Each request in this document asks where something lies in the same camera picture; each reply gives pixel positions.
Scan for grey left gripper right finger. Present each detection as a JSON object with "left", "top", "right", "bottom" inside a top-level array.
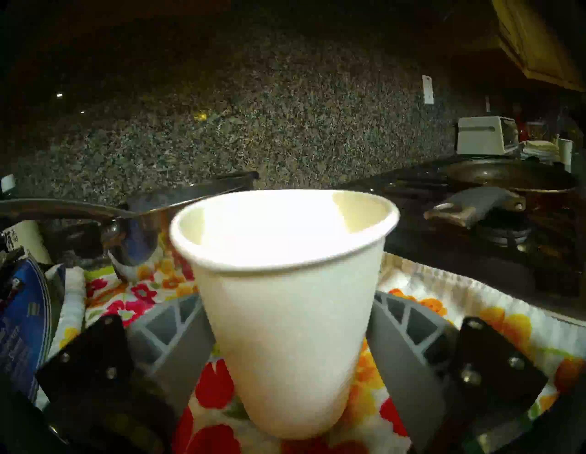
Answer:
[{"left": 366, "top": 291, "right": 550, "bottom": 451}]

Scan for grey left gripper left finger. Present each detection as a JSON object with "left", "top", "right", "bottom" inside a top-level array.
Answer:
[{"left": 36, "top": 293, "right": 217, "bottom": 415}]

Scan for white paper cup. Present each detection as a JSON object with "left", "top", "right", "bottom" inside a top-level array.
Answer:
[
  {"left": 169, "top": 189, "right": 400, "bottom": 440},
  {"left": 557, "top": 138, "right": 574, "bottom": 172}
]

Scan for floral kitchen towel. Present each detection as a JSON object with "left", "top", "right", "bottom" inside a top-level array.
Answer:
[{"left": 46, "top": 252, "right": 586, "bottom": 454}]

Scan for stainless steel saucepan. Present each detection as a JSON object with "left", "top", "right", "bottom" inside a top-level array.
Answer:
[{"left": 0, "top": 172, "right": 260, "bottom": 282}]

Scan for stainless steel gas cooktop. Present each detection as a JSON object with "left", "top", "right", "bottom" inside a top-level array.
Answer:
[{"left": 339, "top": 156, "right": 586, "bottom": 321}]

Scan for blue foodservice foil box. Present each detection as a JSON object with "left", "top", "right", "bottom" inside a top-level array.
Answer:
[{"left": 0, "top": 254, "right": 65, "bottom": 403}]

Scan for dark bottle with white label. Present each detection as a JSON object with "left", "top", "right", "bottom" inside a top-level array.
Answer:
[{"left": 0, "top": 174, "right": 52, "bottom": 266}]

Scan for dark nonstick frying pan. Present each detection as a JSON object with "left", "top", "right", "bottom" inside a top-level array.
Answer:
[{"left": 423, "top": 158, "right": 577, "bottom": 229}]

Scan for white toaster oven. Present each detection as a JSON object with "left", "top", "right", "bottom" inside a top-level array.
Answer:
[{"left": 456, "top": 116, "right": 520, "bottom": 156}]

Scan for stacked white plates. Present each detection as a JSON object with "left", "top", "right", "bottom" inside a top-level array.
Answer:
[{"left": 522, "top": 140, "right": 559, "bottom": 163}]

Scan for wooden upper cabinet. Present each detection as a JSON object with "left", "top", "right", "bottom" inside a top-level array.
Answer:
[{"left": 492, "top": 0, "right": 586, "bottom": 92}]

